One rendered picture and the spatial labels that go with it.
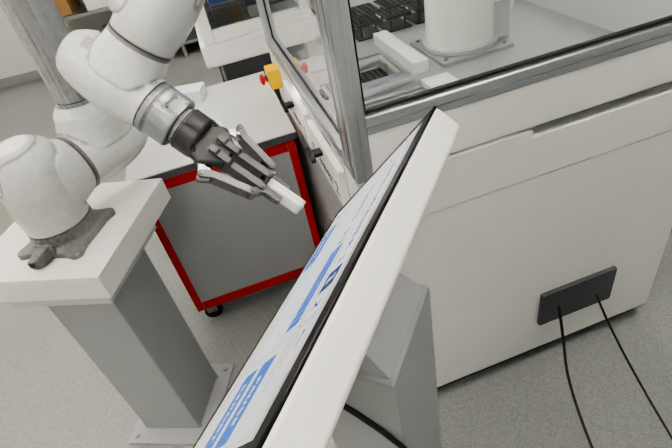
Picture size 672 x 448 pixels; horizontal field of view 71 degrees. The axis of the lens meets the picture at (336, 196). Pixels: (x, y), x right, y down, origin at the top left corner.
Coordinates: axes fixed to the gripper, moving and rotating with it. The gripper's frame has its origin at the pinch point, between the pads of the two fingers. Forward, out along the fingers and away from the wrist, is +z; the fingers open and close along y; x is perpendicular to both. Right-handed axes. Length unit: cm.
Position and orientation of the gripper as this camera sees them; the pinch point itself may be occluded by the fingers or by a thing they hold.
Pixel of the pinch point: (284, 196)
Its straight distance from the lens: 80.9
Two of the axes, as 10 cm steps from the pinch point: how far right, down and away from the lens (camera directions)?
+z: 8.1, 5.7, 1.2
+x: -4.1, 4.1, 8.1
